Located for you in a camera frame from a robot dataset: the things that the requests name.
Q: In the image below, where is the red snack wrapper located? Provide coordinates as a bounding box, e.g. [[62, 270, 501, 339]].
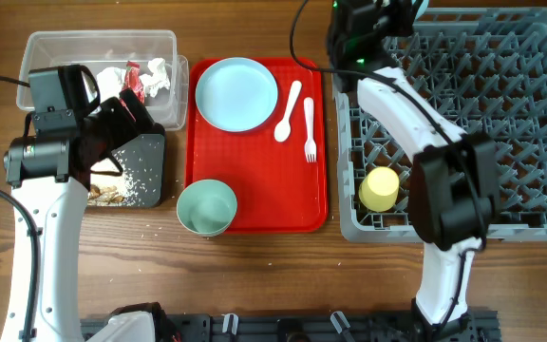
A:
[[122, 61, 145, 104]]

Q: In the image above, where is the food scraps and rice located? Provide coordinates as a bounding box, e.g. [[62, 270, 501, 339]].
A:
[[87, 156, 161, 207]]

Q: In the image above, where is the light blue plate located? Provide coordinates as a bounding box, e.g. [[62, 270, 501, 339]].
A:
[[195, 57, 278, 133]]

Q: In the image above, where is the mint green bowl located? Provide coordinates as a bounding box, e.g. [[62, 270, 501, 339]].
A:
[[177, 179, 238, 238]]

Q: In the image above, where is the white plastic spoon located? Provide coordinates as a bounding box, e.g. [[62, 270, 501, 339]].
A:
[[274, 80, 302, 143]]

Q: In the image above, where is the yellow plastic cup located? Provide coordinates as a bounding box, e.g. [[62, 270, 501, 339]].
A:
[[358, 166, 400, 212]]

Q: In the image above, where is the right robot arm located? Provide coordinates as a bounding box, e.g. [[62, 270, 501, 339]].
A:
[[327, 1, 500, 341]]

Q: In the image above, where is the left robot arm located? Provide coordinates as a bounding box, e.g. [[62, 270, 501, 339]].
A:
[[1, 65, 165, 341]]

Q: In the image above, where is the black waste tray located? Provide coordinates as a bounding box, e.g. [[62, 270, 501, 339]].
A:
[[112, 123, 166, 187]]

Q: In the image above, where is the clear plastic waste bin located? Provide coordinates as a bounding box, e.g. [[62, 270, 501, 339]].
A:
[[19, 29, 189, 131]]

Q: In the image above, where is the grey dishwasher rack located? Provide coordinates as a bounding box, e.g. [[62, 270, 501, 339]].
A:
[[335, 8, 547, 243]]

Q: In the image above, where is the white plastic fork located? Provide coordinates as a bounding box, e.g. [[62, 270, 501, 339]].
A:
[[304, 97, 317, 162]]

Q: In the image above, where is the red serving tray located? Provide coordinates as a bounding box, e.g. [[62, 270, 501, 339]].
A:
[[185, 57, 329, 234]]

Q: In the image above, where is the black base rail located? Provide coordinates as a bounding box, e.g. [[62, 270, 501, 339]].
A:
[[78, 311, 500, 342]]

